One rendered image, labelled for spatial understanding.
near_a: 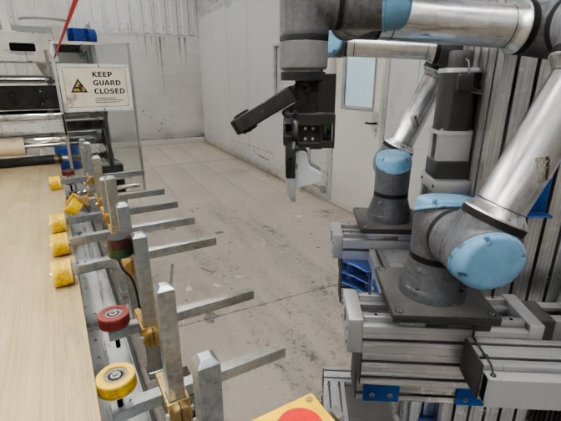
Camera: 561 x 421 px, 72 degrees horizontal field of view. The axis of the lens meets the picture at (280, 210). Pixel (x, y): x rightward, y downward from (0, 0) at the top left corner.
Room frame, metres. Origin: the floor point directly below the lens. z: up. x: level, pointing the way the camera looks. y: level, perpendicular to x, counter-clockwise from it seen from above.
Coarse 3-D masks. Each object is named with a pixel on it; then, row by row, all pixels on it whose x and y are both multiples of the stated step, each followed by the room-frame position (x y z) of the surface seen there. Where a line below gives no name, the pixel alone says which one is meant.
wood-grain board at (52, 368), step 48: (0, 192) 2.09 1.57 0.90; (48, 192) 2.09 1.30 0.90; (0, 240) 1.41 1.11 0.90; (48, 240) 1.41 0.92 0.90; (0, 288) 1.04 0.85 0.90; (48, 288) 1.04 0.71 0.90; (0, 336) 0.81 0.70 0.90; (48, 336) 0.81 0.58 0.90; (0, 384) 0.65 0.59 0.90; (48, 384) 0.65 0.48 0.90
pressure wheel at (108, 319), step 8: (104, 312) 0.90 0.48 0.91; (112, 312) 0.90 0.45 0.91; (120, 312) 0.90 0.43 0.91; (128, 312) 0.90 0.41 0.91; (104, 320) 0.87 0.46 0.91; (112, 320) 0.87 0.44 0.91; (120, 320) 0.88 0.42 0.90; (128, 320) 0.90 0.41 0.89; (104, 328) 0.86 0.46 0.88; (112, 328) 0.86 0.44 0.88; (120, 328) 0.87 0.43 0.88; (120, 344) 0.91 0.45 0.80
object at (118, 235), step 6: (114, 234) 0.90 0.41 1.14; (120, 234) 0.90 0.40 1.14; (126, 234) 0.90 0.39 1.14; (108, 240) 0.86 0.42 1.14; (114, 240) 0.86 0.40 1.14; (120, 240) 0.86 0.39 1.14; (132, 258) 0.90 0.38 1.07; (120, 264) 0.88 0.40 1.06; (138, 294) 0.90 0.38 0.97; (138, 300) 0.89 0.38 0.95; (138, 306) 0.89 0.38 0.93
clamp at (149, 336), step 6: (138, 312) 0.96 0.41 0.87; (138, 318) 0.93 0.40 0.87; (156, 324) 0.90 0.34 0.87; (144, 330) 0.88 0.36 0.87; (150, 330) 0.88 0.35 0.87; (156, 330) 0.88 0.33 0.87; (144, 336) 0.87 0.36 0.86; (150, 336) 0.87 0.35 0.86; (156, 336) 0.87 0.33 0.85; (144, 342) 0.86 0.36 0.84; (150, 342) 0.86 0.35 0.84; (156, 342) 0.87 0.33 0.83
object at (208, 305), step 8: (248, 288) 1.11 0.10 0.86; (216, 296) 1.06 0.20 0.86; (224, 296) 1.06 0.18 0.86; (232, 296) 1.06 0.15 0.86; (240, 296) 1.07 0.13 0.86; (248, 296) 1.09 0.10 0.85; (192, 304) 1.02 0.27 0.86; (200, 304) 1.02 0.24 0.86; (208, 304) 1.02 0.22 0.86; (216, 304) 1.03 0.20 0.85; (224, 304) 1.04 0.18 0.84; (232, 304) 1.06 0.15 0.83; (184, 312) 0.98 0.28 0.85; (192, 312) 0.99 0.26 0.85; (200, 312) 1.01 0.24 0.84; (136, 320) 0.93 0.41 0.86; (128, 328) 0.90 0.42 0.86; (136, 328) 0.91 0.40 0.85; (112, 336) 0.88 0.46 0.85; (120, 336) 0.89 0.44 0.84; (128, 336) 0.90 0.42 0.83
